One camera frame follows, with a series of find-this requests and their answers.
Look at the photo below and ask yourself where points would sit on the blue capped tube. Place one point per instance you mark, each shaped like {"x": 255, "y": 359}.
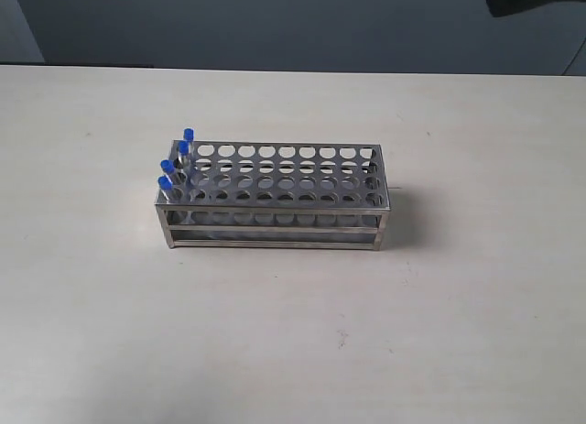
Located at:
{"x": 189, "y": 138}
{"x": 190, "y": 173}
{"x": 168, "y": 197}
{"x": 174, "y": 176}

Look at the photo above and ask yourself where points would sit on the stainless steel test tube rack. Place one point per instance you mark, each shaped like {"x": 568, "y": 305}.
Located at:
{"x": 284, "y": 195}

